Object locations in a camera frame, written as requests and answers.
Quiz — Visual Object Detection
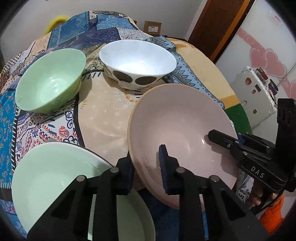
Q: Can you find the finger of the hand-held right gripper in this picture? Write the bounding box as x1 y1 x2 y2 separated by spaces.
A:
240 133 276 161
208 129 241 153

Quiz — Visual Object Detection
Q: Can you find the small red jar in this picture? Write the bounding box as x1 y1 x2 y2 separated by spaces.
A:
257 68 269 80

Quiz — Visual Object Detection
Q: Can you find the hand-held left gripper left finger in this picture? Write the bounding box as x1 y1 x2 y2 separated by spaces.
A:
26 151 136 241

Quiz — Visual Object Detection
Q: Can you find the cardboard box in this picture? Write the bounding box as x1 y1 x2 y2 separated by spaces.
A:
143 21 162 35

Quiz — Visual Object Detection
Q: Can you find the beige blanket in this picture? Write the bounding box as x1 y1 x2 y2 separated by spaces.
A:
77 37 252 190

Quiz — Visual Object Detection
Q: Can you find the person's right hand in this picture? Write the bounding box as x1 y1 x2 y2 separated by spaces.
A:
250 183 265 208

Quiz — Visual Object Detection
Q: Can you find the green bowl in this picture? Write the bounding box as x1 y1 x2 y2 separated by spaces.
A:
15 48 87 114

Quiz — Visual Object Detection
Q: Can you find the white bowl with dark dots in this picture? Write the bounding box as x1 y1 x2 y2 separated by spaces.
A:
99 39 177 91

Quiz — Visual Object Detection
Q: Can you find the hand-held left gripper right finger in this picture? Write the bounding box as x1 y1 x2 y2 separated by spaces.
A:
158 144 270 241

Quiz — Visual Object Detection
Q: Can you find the white suitcase with stickers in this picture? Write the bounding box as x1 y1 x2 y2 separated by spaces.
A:
229 66 280 130

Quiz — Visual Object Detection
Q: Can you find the light green plate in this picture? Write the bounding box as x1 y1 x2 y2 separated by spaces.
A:
11 141 156 241

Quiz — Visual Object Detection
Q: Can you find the pink shallow bowl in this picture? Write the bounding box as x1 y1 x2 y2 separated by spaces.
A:
127 83 240 210

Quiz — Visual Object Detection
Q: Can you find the white sliding door with hearts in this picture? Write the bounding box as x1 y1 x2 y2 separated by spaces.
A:
214 0 296 98

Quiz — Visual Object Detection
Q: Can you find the wooden wardrobe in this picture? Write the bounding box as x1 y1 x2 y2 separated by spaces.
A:
209 0 256 64

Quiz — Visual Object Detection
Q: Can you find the small dark bottle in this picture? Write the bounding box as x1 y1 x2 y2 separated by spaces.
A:
268 79 280 95

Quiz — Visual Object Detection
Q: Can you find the dark wooden door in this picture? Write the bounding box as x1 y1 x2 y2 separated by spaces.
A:
185 0 241 59

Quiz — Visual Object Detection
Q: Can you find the patchwork blanket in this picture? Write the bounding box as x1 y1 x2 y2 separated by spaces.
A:
0 10 226 241

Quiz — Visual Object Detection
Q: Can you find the yellow foam tube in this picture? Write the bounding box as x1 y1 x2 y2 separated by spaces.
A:
45 15 68 34

